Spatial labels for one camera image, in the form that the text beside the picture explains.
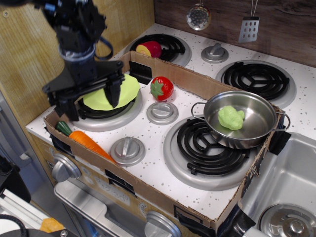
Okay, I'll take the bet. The cardboard fence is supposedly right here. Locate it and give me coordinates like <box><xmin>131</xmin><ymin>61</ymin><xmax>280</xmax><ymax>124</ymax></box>
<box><xmin>44</xmin><ymin>51</ymin><xmax>277</xmax><ymax>229</ymax></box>

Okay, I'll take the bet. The red yellow toy apple half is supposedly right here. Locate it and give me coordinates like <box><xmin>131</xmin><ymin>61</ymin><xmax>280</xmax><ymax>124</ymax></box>
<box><xmin>136</xmin><ymin>41</ymin><xmax>162</xmax><ymax>58</ymax></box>

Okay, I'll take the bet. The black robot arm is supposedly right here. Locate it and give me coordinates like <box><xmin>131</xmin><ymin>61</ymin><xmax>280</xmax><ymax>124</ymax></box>
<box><xmin>29</xmin><ymin>0</ymin><xmax>124</xmax><ymax>121</ymax></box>

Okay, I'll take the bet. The silver oven door handle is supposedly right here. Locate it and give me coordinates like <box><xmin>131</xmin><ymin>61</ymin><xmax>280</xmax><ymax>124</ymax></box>
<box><xmin>54</xmin><ymin>181</ymin><xmax>138</xmax><ymax>237</ymax></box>

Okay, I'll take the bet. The orange toy carrot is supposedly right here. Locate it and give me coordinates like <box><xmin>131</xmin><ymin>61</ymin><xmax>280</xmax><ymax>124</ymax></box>
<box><xmin>55</xmin><ymin>121</ymin><xmax>115</xmax><ymax>162</ymax></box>

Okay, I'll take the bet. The hanging silver slotted spatula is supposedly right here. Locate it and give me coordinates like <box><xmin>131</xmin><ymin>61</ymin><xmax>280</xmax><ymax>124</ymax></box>
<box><xmin>238</xmin><ymin>0</ymin><xmax>260</xmax><ymax>43</ymax></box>

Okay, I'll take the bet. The orange sponge piece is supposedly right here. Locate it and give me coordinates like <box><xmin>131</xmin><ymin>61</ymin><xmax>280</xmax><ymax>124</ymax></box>
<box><xmin>39</xmin><ymin>218</ymin><xmax>64</xmax><ymax>233</ymax></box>

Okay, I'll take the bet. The hanging silver strainer ladle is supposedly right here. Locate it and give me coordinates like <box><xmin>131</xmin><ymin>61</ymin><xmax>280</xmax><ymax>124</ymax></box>
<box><xmin>186</xmin><ymin>0</ymin><xmax>211</xmax><ymax>31</ymax></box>

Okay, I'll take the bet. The silver sink basin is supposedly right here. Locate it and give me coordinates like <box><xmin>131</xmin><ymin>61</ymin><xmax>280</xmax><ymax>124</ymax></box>
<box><xmin>240</xmin><ymin>133</ymin><xmax>316</xmax><ymax>237</ymax></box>

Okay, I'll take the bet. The left silver oven dial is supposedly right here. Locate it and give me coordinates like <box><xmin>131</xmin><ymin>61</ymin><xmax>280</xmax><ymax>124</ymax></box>
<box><xmin>52</xmin><ymin>153</ymin><xmax>81</xmax><ymax>183</ymax></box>

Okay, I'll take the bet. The black cable lower left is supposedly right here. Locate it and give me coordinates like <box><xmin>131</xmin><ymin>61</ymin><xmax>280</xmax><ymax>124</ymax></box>
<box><xmin>0</xmin><ymin>214</ymin><xmax>27</xmax><ymax>237</ymax></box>

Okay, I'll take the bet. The yellow-green plate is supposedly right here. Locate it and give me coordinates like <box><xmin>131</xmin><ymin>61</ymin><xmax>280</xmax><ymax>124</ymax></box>
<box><xmin>83</xmin><ymin>74</ymin><xmax>140</xmax><ymax>111</ymax></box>

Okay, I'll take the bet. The right silver oven dial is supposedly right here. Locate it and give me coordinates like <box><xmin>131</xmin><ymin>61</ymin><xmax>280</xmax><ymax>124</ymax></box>
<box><xmin>144</xmin><ymin>211</ymin><xmax>182</xmax><ymax>237</ymax></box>

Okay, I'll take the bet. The front right black burner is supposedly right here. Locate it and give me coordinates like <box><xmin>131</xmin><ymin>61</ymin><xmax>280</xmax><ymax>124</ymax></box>
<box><xmin>177</xmin><ymin>118</ymin><xmax>250</xmax><ymax>176</ymax></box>

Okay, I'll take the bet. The red toy strawberry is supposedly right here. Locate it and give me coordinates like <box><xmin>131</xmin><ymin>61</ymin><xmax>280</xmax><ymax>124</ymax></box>
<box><xmin>151</xmin><ymin>77</ymin><xmax>174</xmax><ymax>101</ymax></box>

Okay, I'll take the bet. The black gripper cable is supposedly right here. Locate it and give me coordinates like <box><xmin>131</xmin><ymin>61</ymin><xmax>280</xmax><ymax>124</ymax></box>
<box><xmin>95</xmin><ymin>36</ymin><xmax>114</xmax><ymax>62</ymax></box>

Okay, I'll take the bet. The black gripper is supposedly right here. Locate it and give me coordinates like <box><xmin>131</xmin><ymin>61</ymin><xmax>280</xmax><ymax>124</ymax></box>
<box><xmin>42</xmin><ymin>48</ymin><xmax>124</xmax><ymax>121</ymax></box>

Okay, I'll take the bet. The steel pan with handles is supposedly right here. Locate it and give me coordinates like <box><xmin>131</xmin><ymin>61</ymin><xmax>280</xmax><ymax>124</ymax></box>
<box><xmin>191</xmin><ymin>90</ymin><xmax>291</xmax><ymax>149</ymax></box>

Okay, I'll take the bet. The silver knob front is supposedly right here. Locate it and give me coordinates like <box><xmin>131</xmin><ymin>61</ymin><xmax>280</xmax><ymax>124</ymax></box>
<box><xmin>110</xmin><ymin>137</ymin><xmax>146</xmax><ymax>167</ymax></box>

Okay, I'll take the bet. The silver knob back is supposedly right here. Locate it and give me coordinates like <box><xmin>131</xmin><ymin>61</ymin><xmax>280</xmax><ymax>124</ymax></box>
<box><xmin>201</xmin><ymin>43</ymin><xmax>229</xmax><ymax>63</ymax></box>

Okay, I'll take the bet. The front left black burner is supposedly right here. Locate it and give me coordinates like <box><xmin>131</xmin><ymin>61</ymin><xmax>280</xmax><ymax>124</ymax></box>
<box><xmin>78</xmin><ymin>99</ymin><xmax>136</xmax><ymax>119</ymax></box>

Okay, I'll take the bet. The back left black burner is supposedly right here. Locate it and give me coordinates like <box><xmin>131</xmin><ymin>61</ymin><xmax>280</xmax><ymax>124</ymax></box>
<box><xmin>127</xmin><ymin>34</ymin><xmax>186</xmax><ymax>62</ymax></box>

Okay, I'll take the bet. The black burner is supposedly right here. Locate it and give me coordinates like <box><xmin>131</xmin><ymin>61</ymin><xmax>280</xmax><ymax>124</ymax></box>
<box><xmin>220</xmin><ymin>62</ymin><xmax>290</xmax><ymax>100</ymax></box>
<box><xmin>127</xmin><ymin>34</ymin><xmax>186</xmax><ymax>62</ymax></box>
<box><xmin>177</xmin><ymin>118</ymin><xmax>250</xmax><ymax>176</ymax></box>
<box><xmin>78</xmin><ymin>99</ymin><xmax>136</xmax><ymax>119</ymax></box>

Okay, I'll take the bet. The silver knob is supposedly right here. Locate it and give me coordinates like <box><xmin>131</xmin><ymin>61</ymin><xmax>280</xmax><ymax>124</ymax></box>
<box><xmin>201</xmin><ymin>43</ymin><xmax>229</xmax><ymax>63</ymax></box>
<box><xmin>147</xmin><ymin>101</ymin><xmax>179</xmax><ymax>125</ymax></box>
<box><xmin>110</xmin><ymin>137</ymin><xmax>146</xmax><ymax>167</ymax></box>

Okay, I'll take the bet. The green toy lettuce piece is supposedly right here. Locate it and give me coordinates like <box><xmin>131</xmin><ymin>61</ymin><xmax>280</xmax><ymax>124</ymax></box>
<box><xmin>218</xmin><ymin>106</ymin><xmax>245</xmax><ymax>131</ymax></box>

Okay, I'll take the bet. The silver oven dial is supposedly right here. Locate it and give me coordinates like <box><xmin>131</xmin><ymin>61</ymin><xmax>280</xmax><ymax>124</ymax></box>
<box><xmin>144</xmin><ymin>211</ymin><xmax>182</xmax><ymax>237</ymax></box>
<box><xmin>52</xmin><ymin>153</ymin><xmax>81</xmax><ymax>183</ymax></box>

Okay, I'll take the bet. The back right black burner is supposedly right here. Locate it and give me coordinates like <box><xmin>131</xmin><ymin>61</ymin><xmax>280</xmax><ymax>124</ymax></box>
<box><xmin>220</xmin><ymin>62</ymin><xmax>290</xmax><ymax>100</ymax></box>

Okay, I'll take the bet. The silver knob centre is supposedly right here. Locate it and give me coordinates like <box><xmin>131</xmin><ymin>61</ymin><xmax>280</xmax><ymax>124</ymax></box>
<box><xmin>147</xmin><ymin>101</ymin><xmax>179</xmax><ymax>125</ymax></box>

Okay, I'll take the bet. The silver sink drain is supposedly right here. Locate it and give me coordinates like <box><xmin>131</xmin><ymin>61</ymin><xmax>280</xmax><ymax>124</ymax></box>
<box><xmin>258</xmin><ymin>203</ymin><xmax>316</xmax><ymax>237</ymax></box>

